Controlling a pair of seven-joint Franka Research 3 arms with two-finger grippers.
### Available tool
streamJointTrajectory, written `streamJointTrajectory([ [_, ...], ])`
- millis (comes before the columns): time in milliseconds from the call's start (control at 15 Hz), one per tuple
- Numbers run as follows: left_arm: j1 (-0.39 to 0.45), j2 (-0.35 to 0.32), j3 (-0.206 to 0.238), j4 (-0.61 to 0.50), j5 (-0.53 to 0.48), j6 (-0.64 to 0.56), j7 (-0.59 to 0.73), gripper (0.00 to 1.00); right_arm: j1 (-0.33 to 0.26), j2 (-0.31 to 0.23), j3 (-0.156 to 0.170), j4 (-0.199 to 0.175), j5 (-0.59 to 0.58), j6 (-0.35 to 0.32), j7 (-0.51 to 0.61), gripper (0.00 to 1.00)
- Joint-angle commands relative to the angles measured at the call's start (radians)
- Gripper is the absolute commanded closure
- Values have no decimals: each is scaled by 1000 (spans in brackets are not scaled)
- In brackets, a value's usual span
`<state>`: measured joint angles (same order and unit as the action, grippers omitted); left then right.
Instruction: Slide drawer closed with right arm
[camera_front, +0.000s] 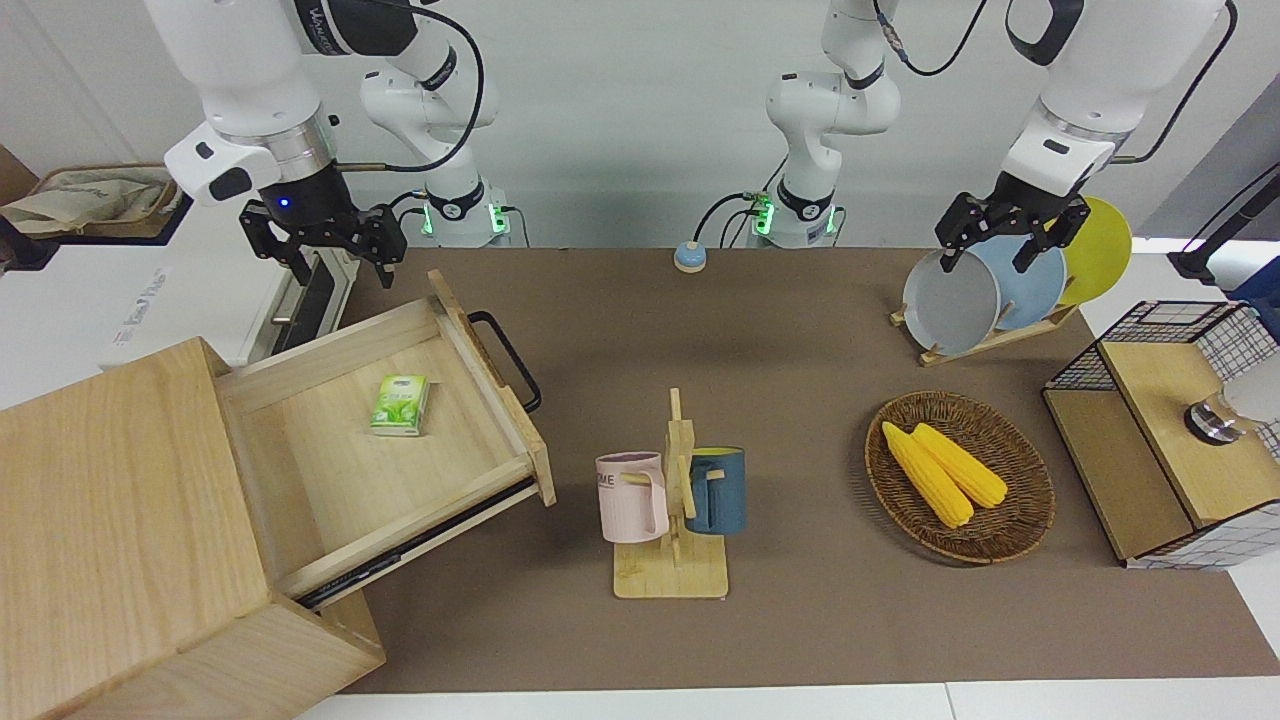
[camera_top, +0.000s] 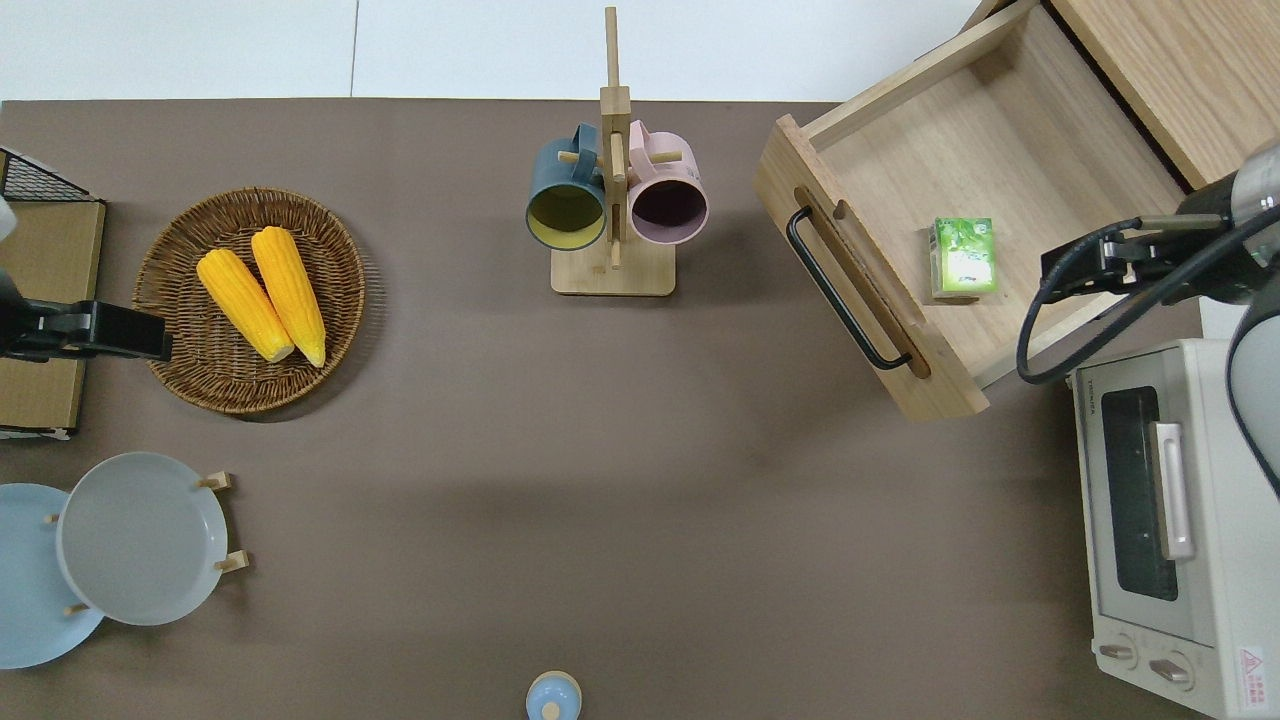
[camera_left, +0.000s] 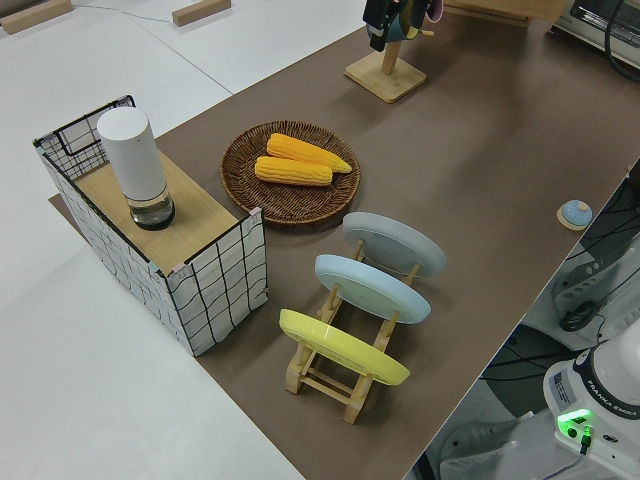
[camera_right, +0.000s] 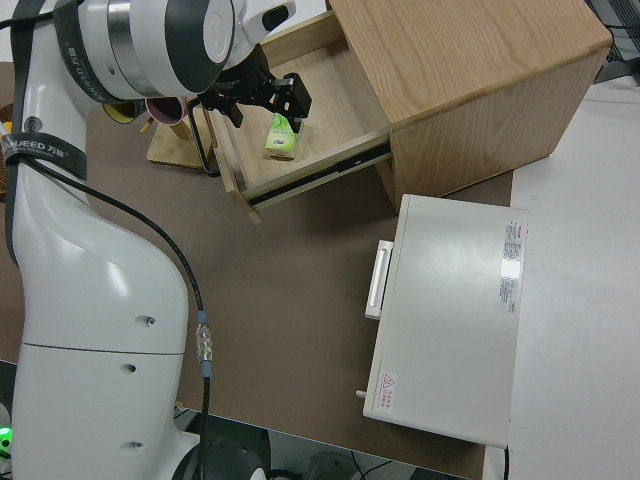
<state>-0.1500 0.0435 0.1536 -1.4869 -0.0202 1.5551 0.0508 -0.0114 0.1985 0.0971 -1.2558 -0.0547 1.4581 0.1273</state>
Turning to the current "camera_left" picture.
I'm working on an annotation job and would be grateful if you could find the brown wicker basket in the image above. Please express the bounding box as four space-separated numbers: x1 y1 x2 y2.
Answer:
219 119 362 230

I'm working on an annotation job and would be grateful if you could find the grey plate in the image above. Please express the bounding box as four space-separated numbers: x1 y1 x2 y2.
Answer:
342 211 447 278

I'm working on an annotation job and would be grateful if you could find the wooden block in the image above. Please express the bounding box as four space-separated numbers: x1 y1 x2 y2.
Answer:
0 0 72 36
171 0 233 28

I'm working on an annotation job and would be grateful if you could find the white power strip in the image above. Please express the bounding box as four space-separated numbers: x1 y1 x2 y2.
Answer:
552 242 619 327

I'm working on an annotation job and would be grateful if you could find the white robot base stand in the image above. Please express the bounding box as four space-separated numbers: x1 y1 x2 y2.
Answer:
414 412 640 480

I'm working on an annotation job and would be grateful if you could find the dark blue mug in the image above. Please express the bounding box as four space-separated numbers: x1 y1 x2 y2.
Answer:
384 0 426 44

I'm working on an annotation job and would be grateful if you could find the yellow plate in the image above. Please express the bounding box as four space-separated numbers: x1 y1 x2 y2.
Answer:
278 308 412 387

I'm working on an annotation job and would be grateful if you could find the yellow corn cob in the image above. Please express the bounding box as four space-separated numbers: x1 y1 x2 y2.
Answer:
254 155 335 188
265 132 354 175

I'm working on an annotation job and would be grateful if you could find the wooden mug tree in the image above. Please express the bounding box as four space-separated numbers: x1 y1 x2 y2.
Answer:
343 0 434 105

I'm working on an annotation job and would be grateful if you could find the silver toaster oven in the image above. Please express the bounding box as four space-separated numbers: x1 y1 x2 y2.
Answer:
549 0 640 59

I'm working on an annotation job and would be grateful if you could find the white grid wire storage rack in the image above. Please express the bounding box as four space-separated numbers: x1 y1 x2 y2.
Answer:
32 93 269 358

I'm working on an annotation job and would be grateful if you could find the light blue plate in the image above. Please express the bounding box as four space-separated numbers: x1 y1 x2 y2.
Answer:
314 254 432 326

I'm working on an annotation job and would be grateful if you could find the wooden plate rack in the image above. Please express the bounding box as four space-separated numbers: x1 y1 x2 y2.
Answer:
284 238 424 425

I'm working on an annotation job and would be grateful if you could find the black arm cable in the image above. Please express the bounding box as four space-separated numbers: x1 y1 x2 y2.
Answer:
602 0 640 84

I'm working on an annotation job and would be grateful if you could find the black camera device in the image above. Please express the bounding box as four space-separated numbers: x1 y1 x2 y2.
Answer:
361 0 401 52

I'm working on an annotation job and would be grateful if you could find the wooden cabinet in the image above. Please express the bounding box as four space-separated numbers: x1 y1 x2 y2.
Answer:
524 0 569 24

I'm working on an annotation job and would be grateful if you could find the black plug adapter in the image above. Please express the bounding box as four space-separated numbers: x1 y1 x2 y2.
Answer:
559 301 599 332

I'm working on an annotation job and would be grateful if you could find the white cylinder grinder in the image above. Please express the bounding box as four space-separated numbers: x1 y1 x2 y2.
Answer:
96 108 177 232

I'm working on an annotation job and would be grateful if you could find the brown table mat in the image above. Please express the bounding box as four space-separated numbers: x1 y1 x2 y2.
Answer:
48 0 640 480

